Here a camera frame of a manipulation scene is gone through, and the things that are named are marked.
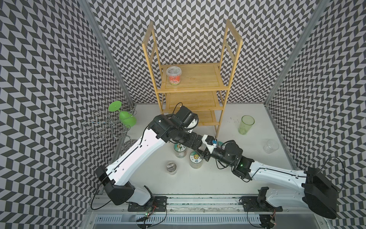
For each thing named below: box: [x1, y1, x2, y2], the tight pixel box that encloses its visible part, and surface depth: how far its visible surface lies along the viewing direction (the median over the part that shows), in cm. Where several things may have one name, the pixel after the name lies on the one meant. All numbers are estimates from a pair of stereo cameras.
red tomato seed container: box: [166, 65, 182, 86], surface depth 65 cm
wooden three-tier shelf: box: [142, 19, 243, 139], surface depth 72 cm
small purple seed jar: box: [166, 161, 177, 176], surface depth 81 cm
